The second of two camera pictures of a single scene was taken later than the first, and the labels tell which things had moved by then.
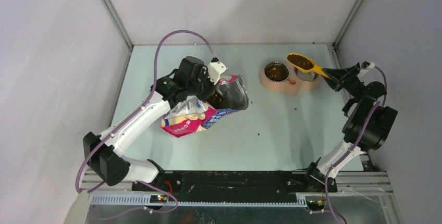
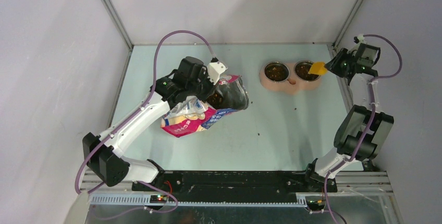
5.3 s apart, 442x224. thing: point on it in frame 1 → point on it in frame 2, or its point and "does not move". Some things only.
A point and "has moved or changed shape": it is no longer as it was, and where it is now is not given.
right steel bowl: x=306 y=76 does not move
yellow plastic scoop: x=304 y=63 has moved or changed shape
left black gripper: x=211 y=87 does not move
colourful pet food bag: x=194 y=113 does not move
